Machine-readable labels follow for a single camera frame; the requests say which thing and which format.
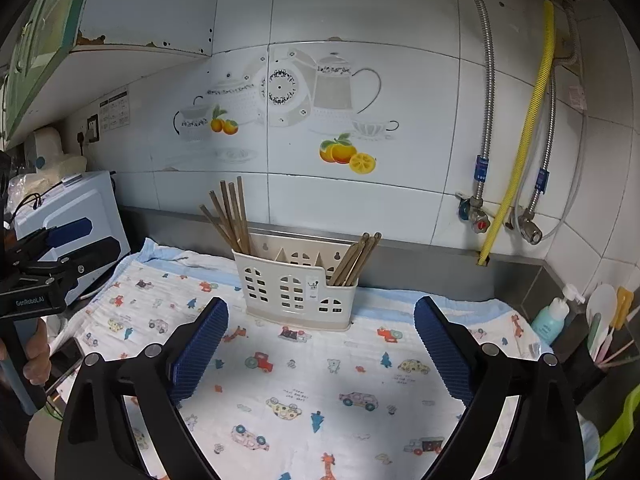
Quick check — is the person's hand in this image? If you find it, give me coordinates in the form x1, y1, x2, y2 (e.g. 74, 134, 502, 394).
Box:
23, 318, 51, 386

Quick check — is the white microwave appliance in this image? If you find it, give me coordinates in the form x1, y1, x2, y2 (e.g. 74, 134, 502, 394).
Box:
13, 171, 130, 306

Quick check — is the black utensil container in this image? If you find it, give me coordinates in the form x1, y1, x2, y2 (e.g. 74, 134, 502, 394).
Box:
552, 309, 639, 412

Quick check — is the teal soap pump bottle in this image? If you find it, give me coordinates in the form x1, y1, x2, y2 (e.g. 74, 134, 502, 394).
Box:
532, 284, 585, 346

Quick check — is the white silicone spatula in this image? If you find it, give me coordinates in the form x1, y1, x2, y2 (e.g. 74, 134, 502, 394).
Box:
586, 284, 617, 359

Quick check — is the brown chopstick far left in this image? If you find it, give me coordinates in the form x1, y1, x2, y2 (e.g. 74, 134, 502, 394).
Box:
198, 204, 238, 252

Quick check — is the yellow spatula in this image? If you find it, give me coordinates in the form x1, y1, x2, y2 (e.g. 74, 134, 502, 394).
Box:
610, 286, 634, 330

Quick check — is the printed white cloth mat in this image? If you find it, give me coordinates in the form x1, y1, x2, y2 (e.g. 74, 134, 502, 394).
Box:
74, 237, 554, 480

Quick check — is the white plastic utensil holder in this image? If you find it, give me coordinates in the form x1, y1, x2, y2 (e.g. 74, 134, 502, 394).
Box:
233, 233, 356, 330

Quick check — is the steel angle valve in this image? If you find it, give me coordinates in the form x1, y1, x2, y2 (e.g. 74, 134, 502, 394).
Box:
516, 208, 544, 245

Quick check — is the brown chopstick group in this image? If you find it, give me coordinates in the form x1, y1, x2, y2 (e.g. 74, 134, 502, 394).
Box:
342, 232, 382, 286
329, 232, 370, 286

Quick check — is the brown chopstick right group left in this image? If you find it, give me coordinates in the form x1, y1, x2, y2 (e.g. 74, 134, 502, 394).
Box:
329, 232, 370, 286

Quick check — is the wall power socket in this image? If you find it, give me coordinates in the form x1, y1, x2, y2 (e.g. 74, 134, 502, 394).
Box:
86, 114, 100, 143

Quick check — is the green wall cabinet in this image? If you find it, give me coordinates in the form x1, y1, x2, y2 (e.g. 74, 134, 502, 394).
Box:
1, 0, 216, 148

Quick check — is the red handle water valve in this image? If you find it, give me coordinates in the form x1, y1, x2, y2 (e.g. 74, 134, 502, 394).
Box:
457, 194, 490, 233

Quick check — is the yellow gas hose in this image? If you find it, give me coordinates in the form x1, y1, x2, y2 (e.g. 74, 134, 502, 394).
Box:
476, 0, 557, 266

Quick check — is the right steel braided hose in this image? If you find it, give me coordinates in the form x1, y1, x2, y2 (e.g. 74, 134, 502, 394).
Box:
524, 64, 559, 216

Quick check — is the steel braided hose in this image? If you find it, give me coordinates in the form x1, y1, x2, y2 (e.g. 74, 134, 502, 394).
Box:
446, 0, 497, 212
524, 64, 559, 216

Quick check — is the left steel braided hose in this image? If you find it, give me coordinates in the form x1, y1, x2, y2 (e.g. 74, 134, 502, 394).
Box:
446, 0, 497, 212

